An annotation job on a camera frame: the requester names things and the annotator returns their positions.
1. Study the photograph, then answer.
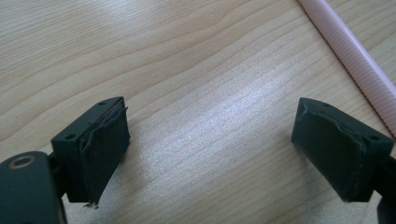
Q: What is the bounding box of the pink toothbrush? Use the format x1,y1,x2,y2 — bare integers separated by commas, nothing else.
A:
295,0,396,138

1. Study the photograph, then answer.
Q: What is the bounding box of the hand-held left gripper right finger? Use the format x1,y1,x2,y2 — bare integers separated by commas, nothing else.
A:
290,96,395,203

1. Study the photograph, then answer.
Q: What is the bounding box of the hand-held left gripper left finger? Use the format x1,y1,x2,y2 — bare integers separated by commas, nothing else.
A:
50,95,132,209

